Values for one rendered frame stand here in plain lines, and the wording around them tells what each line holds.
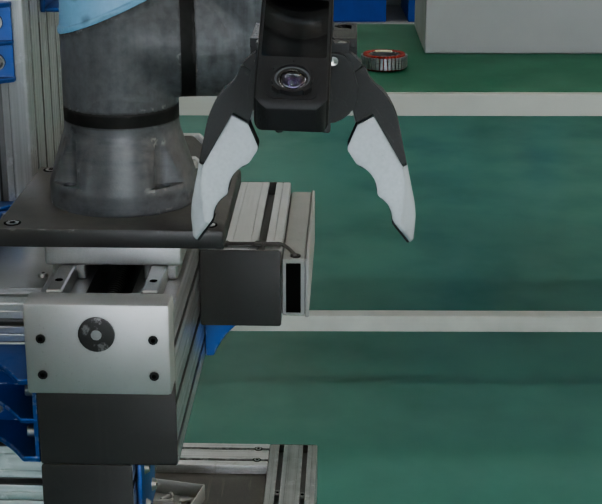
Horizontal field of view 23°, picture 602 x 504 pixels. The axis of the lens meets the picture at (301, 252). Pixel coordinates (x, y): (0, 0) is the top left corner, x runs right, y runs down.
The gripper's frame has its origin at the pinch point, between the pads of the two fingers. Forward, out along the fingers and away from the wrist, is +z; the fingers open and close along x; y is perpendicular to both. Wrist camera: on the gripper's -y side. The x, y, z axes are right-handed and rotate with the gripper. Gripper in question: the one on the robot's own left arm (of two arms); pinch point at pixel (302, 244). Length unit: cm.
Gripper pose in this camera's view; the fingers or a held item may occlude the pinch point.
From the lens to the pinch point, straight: 98.4
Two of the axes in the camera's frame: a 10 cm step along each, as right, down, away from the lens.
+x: -10.0, -0.1, 0.3
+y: 0.4, -3.2, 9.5
